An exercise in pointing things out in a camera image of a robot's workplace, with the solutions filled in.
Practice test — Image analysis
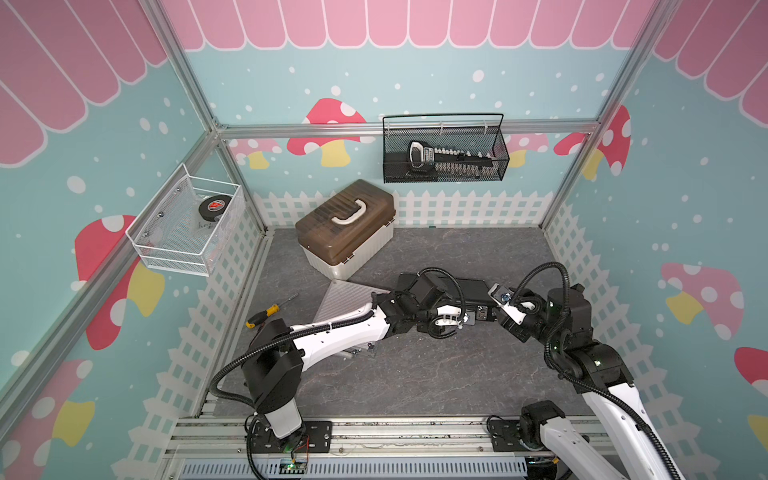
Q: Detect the small green circuit board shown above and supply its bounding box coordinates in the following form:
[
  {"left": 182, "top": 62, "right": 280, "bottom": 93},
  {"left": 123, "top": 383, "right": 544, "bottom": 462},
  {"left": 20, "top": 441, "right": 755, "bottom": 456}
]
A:
[{"left": 279, "top": 459, "right": 308, "bottom": 476}]

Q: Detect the black poker case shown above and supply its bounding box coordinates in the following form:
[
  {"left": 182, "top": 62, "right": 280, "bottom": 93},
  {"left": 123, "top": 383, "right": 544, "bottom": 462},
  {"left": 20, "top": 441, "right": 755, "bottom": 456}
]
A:
[{"left": 426, "top": 272, "right": 498, "bottom": 325}]

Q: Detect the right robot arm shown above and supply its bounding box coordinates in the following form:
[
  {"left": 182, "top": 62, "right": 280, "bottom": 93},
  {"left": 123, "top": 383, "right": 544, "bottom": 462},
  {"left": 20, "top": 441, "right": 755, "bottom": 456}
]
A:
[{"left": 488, "top": 262, "right": 684, "bottom": 479}]

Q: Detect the black tape roll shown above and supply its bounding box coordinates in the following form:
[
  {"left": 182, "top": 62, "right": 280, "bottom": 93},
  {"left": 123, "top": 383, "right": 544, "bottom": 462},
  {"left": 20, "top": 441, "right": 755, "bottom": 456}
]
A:
[{"left": 198, "top": 194, "right": 233, "bottom": 222}]

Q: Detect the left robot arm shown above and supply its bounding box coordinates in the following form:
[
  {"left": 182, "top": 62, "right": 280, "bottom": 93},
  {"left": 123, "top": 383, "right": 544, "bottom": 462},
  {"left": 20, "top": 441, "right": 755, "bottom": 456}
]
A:
[{"left": 208, "top": 267, "right": 469, "bottom": 441}]

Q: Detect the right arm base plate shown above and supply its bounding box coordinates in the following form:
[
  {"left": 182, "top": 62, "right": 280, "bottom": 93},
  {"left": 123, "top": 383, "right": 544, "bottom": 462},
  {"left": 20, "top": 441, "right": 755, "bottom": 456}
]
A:
[{"left": 485, "top": 412, "right": 566, "bottom": 452}]

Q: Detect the silver aluminium poker case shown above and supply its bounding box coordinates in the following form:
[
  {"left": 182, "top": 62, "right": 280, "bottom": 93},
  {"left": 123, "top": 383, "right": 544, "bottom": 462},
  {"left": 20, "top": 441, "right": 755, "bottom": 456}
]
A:
[{"left": 313, "top": 280, "right": 387, "bottom": 360}]

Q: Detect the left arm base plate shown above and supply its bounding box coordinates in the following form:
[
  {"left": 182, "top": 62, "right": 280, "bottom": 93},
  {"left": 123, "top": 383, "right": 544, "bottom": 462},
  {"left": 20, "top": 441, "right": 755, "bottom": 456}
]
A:
[{"left": 246, "top": 420, "right": 333, "bottom": 454}]

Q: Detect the white box brown lid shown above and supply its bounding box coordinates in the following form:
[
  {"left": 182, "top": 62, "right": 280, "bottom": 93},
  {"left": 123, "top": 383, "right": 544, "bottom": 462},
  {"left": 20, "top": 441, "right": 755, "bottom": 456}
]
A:
[{"left": 295, "top": 180, "right": 397, "bottom": 280}]

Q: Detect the yellow black screwdriver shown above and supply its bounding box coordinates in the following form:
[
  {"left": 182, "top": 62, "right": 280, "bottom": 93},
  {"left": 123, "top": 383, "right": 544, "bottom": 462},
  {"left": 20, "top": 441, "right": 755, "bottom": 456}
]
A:
[{"left": 245, "top": 293, "right": 299, "bottom": 330}]

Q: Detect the white wire wall basket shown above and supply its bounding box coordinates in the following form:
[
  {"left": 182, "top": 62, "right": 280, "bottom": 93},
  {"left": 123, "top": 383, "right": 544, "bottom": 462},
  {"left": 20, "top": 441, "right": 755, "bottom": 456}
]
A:
[{"left": 125, "top": 165, "right": 245, "bottom": 277}]

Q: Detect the black wire wall basket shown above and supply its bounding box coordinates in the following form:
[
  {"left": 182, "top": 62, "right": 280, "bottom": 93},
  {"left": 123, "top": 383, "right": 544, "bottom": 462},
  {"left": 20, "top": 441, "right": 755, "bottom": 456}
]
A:
[{"left": 381, "top": 113, "right": 510, "bottom": 183}]

